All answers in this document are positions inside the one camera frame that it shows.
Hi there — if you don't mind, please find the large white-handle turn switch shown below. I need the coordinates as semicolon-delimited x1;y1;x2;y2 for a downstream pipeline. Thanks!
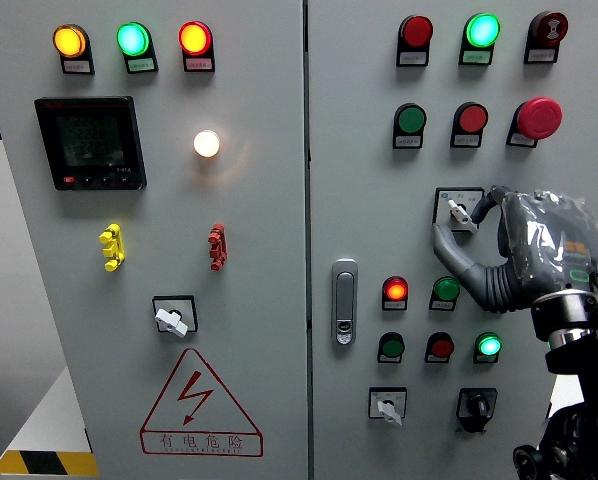
432;186;485;235

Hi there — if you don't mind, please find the small green unlit lamp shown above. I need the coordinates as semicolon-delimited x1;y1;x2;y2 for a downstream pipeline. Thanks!
431;276;462;303

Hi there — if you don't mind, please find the small green lit lamp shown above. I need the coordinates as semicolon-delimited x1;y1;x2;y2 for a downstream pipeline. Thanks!
474;332;502;359

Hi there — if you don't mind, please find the large red stop button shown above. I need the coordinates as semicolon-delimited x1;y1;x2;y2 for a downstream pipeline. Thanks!
515;96;563;140

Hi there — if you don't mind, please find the large red push button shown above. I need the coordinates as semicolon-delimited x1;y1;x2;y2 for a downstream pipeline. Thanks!
452;102;490;135

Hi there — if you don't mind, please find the small red push button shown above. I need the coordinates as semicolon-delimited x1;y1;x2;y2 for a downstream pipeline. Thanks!
425;332;456;359

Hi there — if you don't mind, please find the small red lit lamp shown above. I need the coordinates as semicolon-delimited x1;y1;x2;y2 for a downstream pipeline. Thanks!
381;275;410;304

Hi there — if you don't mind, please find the pale grey door with lock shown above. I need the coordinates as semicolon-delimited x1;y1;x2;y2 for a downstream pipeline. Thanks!
305;0;598;480

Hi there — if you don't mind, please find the large green push button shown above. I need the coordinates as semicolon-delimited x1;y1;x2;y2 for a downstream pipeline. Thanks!
393;102;428;135

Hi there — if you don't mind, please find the small green push button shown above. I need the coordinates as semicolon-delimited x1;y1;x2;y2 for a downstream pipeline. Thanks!
377;332;406;359

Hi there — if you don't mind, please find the silver door lock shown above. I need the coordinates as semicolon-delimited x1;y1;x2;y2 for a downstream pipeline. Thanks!
330;258;359;347

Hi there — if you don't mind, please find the dark red buzzer lamp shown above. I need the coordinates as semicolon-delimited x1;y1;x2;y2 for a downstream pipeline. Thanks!
529;10;569;46

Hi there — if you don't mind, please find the large green lit lamp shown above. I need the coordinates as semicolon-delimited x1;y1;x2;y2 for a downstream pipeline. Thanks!
116;21;152;57
464;12;502;49

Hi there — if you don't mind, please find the large red unlit lamp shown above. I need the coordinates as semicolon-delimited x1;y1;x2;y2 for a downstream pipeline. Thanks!
398;14;435;49

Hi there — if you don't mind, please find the pale grey door with display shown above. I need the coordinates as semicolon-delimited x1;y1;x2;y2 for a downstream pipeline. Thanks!
0;0;309;480

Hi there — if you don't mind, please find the white round lamp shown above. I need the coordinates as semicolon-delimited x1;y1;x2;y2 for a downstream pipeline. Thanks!
192;129;222;159

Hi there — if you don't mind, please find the red warning triangle sign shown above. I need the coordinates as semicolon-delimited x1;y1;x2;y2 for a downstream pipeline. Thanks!
138;347;264;458

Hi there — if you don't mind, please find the red-orange lit round lamp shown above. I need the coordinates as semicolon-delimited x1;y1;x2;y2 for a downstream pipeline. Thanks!
177;20;213;56

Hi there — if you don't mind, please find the black display meter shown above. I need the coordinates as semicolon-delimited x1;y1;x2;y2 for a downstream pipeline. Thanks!
33;95;148;191

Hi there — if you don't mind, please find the yellow round lamp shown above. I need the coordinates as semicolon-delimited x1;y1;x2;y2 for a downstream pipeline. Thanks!
52;23;88;59

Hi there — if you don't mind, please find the black yellow striped tape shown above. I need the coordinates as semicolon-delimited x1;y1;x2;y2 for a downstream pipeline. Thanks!
0;449;100;477

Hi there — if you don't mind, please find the black-handle turn switch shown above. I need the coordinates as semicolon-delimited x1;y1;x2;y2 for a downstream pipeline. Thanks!
455;387;498;435

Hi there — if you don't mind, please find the small white-handle turn switch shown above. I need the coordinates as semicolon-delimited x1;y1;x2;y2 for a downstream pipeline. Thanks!
368;386;408;428

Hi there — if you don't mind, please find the small red handle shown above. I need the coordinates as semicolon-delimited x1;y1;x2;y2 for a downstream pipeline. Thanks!
207;222;227;272

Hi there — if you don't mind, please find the white-handle switch on black plate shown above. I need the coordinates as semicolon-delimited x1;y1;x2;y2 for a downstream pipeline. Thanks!
151;294;199;339

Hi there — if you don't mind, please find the small yellow handle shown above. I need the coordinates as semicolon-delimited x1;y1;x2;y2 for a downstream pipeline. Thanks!
98;223;126;273

